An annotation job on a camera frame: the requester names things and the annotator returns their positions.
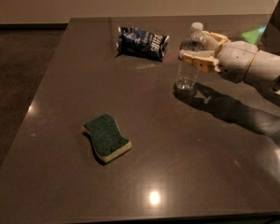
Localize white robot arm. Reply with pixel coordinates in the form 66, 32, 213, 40
178, 31, 280, 106

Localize blue crumpled chip bag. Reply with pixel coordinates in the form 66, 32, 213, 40
117, 27, 170, 62

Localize green and yellow sponge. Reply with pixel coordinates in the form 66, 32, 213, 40
83, 114, 132, 163

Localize clear plastic water bottle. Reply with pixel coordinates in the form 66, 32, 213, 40
175, 22, 206, 93

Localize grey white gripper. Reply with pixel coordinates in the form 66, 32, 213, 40
178, 31, 259, 83

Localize dark box at table corner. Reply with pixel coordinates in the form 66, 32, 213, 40
260, 0, 280, 55

